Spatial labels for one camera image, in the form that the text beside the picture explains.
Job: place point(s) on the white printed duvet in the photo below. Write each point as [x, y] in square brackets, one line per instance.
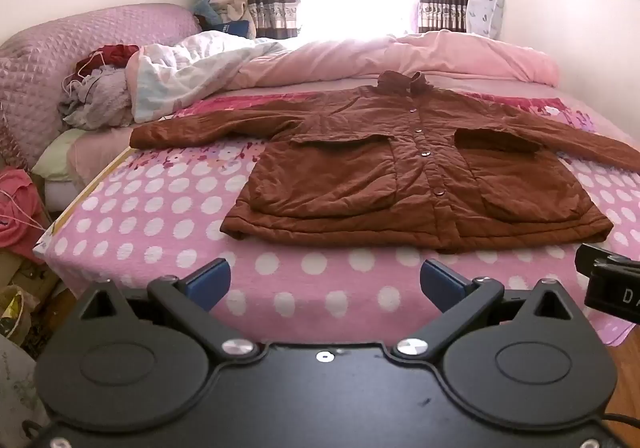
[175, 73]

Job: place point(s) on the red cloth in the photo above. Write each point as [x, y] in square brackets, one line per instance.
[107, 55]

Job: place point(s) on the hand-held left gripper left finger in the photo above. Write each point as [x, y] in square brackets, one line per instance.
[210, 280]

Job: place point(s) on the grey knitted cloth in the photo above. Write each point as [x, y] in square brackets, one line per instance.
[100, 95]

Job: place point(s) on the light green pillow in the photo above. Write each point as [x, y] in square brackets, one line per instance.
[57, 153]

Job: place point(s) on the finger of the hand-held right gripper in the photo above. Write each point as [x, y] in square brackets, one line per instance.
[592, 259]

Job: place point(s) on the bed with pink sheet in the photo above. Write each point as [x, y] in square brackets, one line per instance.
[500, 79]

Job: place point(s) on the pile of blue plush cloths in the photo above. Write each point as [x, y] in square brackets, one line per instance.
[220, 3]

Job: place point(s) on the cardboard box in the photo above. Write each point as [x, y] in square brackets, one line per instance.
[25, 273]

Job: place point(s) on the white leaf print bag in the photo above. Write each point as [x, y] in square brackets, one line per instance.
[486, 8]

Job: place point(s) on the yellow plastic bag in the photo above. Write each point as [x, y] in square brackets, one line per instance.
[15, 313]

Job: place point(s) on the pink floral polka dot blanket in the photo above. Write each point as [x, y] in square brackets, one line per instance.
[165, 208]

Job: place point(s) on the pink quilted headboard cover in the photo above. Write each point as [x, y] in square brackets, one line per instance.
[45, 58]

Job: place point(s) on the brown quilted jacket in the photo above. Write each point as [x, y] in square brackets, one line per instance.
[350, 178]

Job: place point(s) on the pink duvet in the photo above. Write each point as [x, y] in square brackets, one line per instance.
[325, 60]

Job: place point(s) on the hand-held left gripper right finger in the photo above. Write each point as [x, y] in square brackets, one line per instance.
[440, 280]

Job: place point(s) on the white patterned bag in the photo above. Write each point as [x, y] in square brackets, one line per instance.
[17, 388]

